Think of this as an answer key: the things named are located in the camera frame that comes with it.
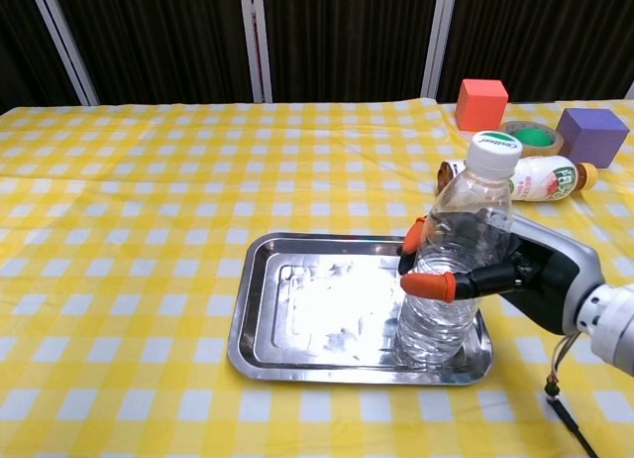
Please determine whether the green ball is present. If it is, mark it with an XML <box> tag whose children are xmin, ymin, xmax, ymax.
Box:
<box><xmin>513</xmin><ymin>126</ymin><xmax>553</xmax><ymax>148</ymax></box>

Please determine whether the white drink bottle orange cap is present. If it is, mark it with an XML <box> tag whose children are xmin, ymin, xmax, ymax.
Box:
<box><xmin>436</xmin><ymin>154</ymin><xmax>599</xmax><ymax>204</ymax></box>

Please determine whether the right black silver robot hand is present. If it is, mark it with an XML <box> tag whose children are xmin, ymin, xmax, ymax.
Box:
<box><xmin>397</xmin><ymin>213</ymin><xmax>607</xmax><ymax>337</ymax></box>

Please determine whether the transparent water bottle white cap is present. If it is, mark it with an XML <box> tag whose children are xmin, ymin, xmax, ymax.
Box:
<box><xmin>395</xmin><ymin>129</ymin><xmax>525</xmax><ymax>366</ymax></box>

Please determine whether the rectangular metal tray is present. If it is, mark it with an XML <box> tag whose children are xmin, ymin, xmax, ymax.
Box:
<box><xmin>227</xmin><ymin>231</ymin><xmax>494</xmax><ymax>388</ymax></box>

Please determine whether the red foam cube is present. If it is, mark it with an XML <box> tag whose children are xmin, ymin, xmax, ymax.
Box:
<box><xmin>455</xmin><ymin>77</ymin><xmax>511</xmax><ymax>134</ymax></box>

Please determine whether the yellow white checked tablecloth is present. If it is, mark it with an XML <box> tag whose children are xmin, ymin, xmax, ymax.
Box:
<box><xmin>0</xmin><ymin>96</ymin><xmax>634</xmax><ymax>458</ymax></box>

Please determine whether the purple foam cube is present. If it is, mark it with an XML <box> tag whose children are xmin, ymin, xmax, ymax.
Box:
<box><xmin>555</xmin><ymin>107</ymin><xmax>632</xmax><ymax>171</ymax></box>

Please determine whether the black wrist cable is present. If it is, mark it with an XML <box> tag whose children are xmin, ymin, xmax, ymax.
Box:
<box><xmin>543</xmin><ymin>330</ymin><xmax>601</xmax><ymax>458</ymax></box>

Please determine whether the clear brown tape roll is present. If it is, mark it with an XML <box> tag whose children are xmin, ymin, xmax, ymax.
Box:
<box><xmin>496</xmin><ymin>120</ymin><xmax>567</xmax><ymax>159</ymax></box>

